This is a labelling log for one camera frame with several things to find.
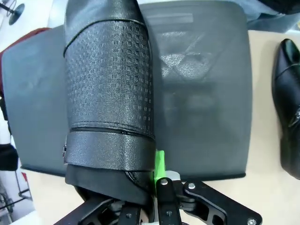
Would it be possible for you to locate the dark round disc base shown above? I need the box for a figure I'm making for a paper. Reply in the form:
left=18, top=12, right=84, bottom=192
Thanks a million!
left=0, top=0, right=26, bottom=26

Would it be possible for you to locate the black shoe box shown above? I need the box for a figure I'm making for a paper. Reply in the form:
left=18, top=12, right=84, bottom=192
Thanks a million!
left=137, top=0, right=253, bottom=181

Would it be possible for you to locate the black leather strap shoe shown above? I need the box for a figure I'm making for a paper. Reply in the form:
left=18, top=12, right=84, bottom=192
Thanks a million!
left=271, top=38, right=300, bottom=181

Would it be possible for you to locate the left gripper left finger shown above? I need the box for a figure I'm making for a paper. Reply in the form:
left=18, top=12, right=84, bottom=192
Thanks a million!
left=57, top=198, right=142, bottom=225

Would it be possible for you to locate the black textured strap shoe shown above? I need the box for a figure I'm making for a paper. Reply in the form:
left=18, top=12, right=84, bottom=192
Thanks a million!
left=62, top=0, right=157, bottom=205

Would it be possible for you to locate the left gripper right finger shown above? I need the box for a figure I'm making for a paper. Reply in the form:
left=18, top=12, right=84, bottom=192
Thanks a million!
left=153, top=149, right=263, bottom=225

